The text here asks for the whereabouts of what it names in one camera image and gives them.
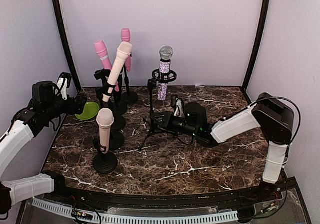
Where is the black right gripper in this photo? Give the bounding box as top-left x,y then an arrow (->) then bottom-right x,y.
152,110 -> 199,137

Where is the black tripod mic stand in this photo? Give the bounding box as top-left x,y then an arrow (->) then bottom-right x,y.
138,69 -> 177,152

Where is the purple rhinestone microphone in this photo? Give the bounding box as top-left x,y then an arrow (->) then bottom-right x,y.
158,45 -> 174,101

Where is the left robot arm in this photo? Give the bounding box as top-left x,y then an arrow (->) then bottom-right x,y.
0,77 -> 87,214

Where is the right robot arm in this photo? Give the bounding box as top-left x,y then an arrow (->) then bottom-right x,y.
150,92 -> 301,201

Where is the beige microphone round head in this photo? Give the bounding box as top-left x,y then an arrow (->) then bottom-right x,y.
96,108 -> 114,153

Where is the back round-base mic stand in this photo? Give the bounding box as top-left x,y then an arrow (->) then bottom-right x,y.
121,55 -> 138,104

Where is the black clip mic stand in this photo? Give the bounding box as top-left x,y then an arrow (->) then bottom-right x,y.
94,69 -> 128,115

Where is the round-base stand of tall beige mic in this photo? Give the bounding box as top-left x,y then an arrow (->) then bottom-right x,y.
95,87 -> 125,150

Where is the front pink microphone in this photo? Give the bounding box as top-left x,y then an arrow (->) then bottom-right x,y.
93,40 -> 120,92

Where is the pink microphone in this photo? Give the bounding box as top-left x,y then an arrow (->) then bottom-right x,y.
93,40 -> 120,92
120,28 -> 132,72

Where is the front round-base mic stand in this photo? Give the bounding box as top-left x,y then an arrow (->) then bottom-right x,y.
93,139 -> 118,174

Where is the tall beige microphone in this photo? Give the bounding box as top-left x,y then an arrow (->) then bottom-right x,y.
102,41 -> 133,102

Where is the back pink microphone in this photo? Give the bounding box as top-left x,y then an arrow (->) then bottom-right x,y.
120,28 -> 132,72

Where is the green round plate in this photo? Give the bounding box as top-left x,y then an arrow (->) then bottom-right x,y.
75,102 -> 100,121

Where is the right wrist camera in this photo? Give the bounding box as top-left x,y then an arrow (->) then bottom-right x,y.
171,95 -> 184,117

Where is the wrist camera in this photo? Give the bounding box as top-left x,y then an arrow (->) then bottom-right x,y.
171,95 -> 184,117
55,72 -> 72,100

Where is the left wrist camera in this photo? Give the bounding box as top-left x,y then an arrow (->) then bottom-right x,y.
55,72 -> 72,100

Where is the white slotted cable duct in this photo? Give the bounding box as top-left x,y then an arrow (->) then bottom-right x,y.
32,198 -> 239,224

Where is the black front rail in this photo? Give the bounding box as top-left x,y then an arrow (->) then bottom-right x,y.
29,176 -> 296,214

